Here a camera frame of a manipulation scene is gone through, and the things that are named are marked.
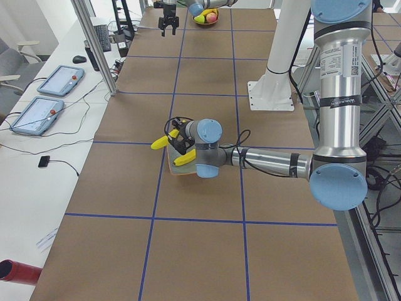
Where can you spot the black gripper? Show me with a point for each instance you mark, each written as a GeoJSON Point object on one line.
{"type": "Point", "coordinates": [182, 142]}
{"type": "Point", "coordinates": [169, 12]}

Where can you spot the yellow single banana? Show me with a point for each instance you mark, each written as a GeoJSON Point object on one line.
{"type": "Point", "coordinates": [185, 159]}

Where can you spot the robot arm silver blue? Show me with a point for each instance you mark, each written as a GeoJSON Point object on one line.
{"type": "Point", "coordinates": [336, 169]}
{"type": "Point", "coordinates": [195, 7]}

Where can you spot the wicker fruit basket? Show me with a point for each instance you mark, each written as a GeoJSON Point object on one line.
{"type": "Point", "coordinates": [205, 24]}

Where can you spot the grey square plate orange rim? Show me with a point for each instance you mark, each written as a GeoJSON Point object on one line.
{"type": "Point", "coordinates": [185, 169]}

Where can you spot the green pear fruit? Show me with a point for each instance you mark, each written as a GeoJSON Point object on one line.
{"type": "Point", "coordinates": [200, 19]}

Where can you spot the yellow banana bunch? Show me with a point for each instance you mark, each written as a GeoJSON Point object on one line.
{"type": "Point", "coordinates": [208, 11]}

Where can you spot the red peach fruit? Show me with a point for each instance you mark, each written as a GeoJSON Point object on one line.
{"type": "Point", "coordinates": [211, 18]}

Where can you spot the black keyboard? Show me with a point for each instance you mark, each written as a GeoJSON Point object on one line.
{"type": "Point", "coordinates": [101, 32]}

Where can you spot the black water bottle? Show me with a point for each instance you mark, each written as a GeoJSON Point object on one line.
{"type": "Point", "coordinates": [91, 56]}

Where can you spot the black computer mouse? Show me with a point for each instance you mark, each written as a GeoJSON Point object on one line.
{"type": "Point", "coordinates": [79, 59]}

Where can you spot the brown paper table mat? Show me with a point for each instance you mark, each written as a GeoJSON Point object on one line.
{"type": "Point", "coordinates": [134, 231]}

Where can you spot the far blue teach pendant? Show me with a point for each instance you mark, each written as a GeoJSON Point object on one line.
{"type": "Point", "coordinates": [61, 81]}

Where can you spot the blue teach pendant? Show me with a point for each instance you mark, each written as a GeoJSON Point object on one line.
{"type": "Point", "coordinates": [61, 81]}
{"type": "Point", "coordinates": [38, 116]}

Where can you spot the small black box device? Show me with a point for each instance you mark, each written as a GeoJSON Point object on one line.
{"type": "Point", "coordinates": [44, 161]}

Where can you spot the near blue teach pendant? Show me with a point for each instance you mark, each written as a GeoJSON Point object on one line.
{"type": "Point", "coordinates": [38, 116]}

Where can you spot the grey office chair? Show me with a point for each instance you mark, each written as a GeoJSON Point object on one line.
{"type": "Point", "coordinates": [18, 70]}

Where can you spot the red cylinder tube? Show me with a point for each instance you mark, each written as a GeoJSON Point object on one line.
{"type": "Point", "coordinates": [21, 273]}

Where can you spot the aluminium frame post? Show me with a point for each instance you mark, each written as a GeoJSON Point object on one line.
{"type": "Point", "coordinates": [84, 18]}

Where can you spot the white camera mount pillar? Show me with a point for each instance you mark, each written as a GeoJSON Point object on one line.
{"type": "Point", "coordinates": [272, 92]}

